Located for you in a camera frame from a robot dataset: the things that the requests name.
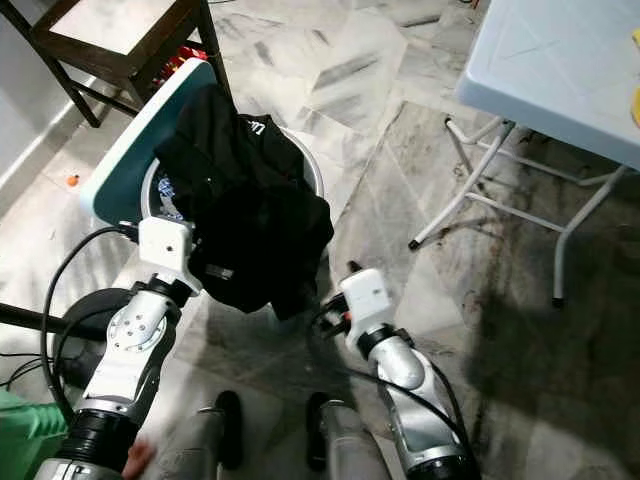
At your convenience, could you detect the yellow garment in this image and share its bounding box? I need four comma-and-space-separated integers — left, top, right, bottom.
628, 28, 640, 121

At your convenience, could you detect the robot left leg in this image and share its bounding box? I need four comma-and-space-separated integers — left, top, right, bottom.
160, 392, 246, 480

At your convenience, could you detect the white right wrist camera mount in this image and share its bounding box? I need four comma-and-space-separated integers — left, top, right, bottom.
338, 268, 393, 353

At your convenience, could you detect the black garment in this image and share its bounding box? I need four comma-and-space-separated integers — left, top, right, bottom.
155, 85, 336, 321

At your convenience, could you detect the black standing fan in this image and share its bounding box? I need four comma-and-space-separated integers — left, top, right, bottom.
0, 288, 131, 393

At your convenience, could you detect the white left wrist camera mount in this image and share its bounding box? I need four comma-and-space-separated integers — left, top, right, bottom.
138, 215, 196, 296

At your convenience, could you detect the green plastic bin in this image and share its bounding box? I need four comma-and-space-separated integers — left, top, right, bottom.
0, 388, 71, 480

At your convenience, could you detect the robot right leg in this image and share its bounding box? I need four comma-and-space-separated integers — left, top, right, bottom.
305, 392, 391, 480

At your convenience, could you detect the red toy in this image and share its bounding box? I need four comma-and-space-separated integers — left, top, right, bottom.
150, 45, 209, 86

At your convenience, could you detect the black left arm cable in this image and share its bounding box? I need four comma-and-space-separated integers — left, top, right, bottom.
42, 225, 146, 426

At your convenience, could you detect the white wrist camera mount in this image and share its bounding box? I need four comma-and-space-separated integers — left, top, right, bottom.
338, 268, 393, 353
138, 215, 196, 296

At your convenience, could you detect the robot leg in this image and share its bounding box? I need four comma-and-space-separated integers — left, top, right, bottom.
160, 392, 246, 480
305, 392, 391, 480

